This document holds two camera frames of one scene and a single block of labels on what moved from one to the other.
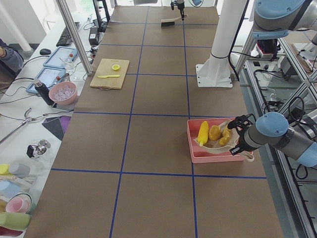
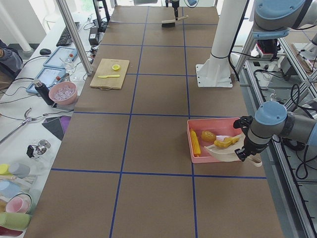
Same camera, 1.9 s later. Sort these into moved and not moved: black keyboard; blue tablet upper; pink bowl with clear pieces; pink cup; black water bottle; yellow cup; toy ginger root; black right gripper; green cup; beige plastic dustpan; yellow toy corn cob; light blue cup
Moved: toy ginger root; black right gripper; yellow toy corn cob; beige plastic dustpan
Not moved: pink bowl with clear pieces; green cup; black water bottle; light blue cup; black keyboard; pink cup; blue tablet upper; yellow cup
